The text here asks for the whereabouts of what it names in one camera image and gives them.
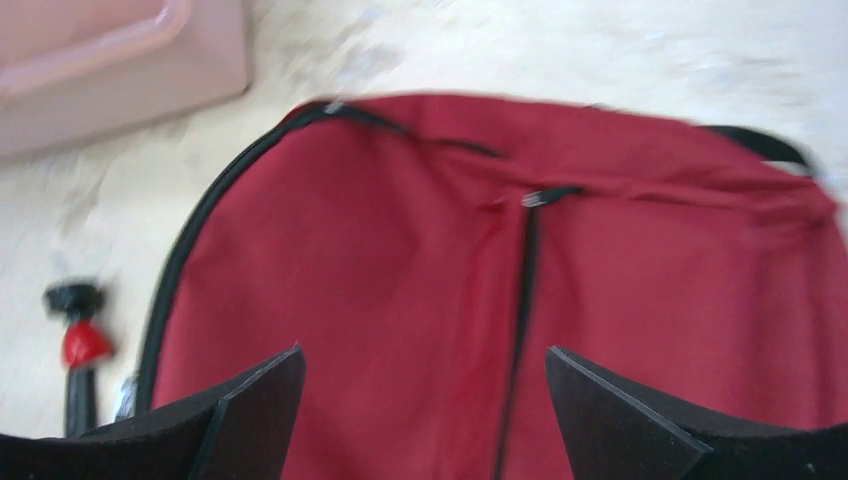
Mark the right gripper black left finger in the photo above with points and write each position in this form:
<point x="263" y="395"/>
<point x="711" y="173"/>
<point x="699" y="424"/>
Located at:
<point x="239" y="429"/>

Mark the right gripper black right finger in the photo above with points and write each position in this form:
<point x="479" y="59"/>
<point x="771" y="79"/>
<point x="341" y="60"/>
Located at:
<point x="615" y="428"/>

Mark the red backpack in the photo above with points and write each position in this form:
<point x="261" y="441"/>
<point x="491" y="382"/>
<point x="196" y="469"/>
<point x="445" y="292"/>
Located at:
<point x="426" y="251"/>

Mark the red black glue stick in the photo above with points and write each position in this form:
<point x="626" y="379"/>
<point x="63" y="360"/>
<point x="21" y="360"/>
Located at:
<point x="83" y="346"/>

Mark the pink plastic storage box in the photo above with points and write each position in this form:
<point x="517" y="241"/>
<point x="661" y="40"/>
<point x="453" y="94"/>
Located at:
<point x="76" y="70"/>

